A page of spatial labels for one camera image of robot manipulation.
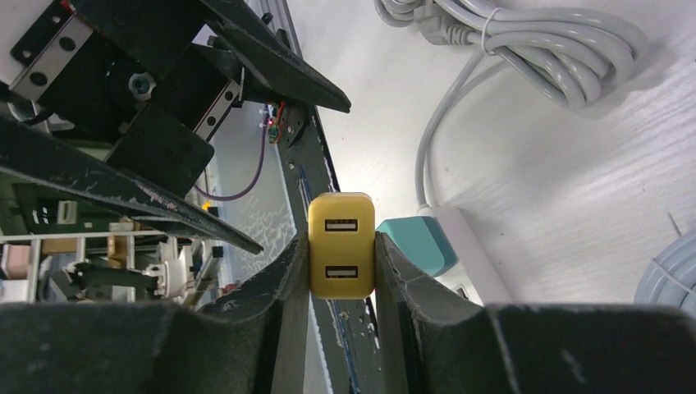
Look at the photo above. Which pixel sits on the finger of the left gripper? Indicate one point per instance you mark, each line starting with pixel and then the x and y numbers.
pixel 269 59

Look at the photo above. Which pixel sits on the teal adapter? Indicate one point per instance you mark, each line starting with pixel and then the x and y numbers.
pixel 422 241

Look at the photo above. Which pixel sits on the white power strip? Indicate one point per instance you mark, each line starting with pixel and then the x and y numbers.
pixel 473 275

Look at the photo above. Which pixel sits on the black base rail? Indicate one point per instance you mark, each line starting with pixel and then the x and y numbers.
pixel 342 318

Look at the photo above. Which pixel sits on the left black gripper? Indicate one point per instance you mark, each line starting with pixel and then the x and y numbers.
pixel 128 73

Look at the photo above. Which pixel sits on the yellow adapter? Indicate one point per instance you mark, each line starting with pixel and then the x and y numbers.
pixel 342 236

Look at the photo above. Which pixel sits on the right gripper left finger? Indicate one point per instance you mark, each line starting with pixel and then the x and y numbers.
pixel 251 340

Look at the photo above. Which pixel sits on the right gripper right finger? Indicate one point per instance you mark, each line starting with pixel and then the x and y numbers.
pixel 434 341

